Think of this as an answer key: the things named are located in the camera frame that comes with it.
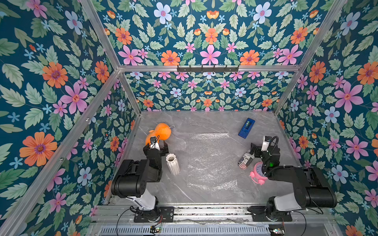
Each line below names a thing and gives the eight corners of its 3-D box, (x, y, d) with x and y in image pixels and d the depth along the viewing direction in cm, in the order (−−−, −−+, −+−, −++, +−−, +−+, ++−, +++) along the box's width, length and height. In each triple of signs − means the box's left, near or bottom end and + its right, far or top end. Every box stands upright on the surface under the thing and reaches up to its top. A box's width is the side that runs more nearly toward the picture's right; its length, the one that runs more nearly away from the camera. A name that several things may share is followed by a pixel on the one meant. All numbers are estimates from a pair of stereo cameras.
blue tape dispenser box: (237, 135, 108) (239, 129, 102) (245, 122, 115) (247, 117, 110) (246, 139, 105) (248, 133, 100) (253, 126, 113) (255, 120, 108)
